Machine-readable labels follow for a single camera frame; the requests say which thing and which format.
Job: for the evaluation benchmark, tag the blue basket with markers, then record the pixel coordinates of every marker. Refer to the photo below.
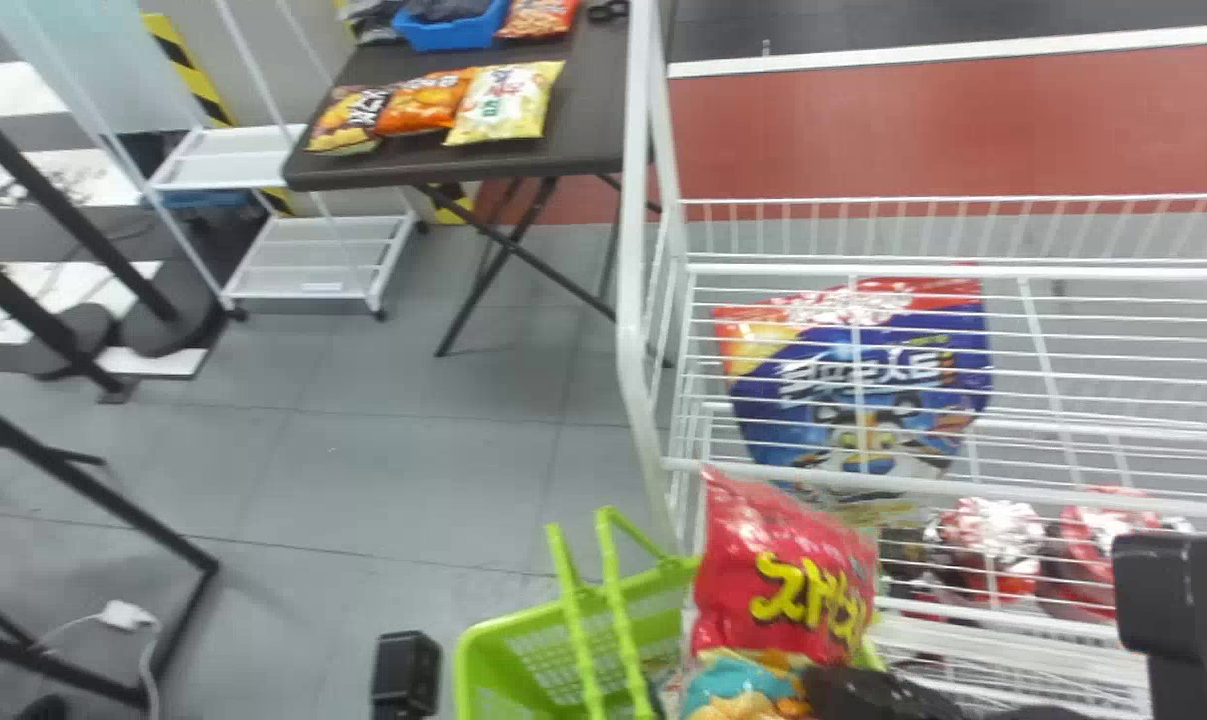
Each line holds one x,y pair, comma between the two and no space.
448,32

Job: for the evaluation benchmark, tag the yellow white snack packet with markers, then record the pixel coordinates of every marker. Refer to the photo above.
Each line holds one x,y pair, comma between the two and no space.
506,102

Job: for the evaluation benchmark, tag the dark side table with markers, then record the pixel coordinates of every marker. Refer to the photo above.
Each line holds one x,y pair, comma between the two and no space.
583,110

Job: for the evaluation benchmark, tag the red snack packet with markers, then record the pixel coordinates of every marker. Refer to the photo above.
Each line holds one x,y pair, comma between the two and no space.
1088,560
988,545
763,560

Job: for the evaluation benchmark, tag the yellow black striped post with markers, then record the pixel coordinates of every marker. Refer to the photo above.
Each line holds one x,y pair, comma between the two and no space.
188,70

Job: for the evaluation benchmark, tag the white shelf trolley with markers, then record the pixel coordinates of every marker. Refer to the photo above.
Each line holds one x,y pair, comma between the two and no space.
313,255

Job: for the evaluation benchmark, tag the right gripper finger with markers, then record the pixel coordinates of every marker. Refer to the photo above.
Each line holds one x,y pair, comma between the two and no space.
878,697

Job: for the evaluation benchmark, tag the orange snack packet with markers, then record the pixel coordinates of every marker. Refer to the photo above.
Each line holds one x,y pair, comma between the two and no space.
538,17
423,103

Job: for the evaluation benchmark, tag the blue cereal bag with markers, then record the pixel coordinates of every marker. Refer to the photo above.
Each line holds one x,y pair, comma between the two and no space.
853,370

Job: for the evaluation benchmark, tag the black scissors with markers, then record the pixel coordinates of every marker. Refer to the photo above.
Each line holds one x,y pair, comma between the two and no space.
608,10

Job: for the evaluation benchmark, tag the green basket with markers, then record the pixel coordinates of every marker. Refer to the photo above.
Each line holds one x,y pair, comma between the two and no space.
485,660

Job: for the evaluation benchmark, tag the yellow black snack packet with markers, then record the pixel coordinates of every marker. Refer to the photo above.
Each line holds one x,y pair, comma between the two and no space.
348,120

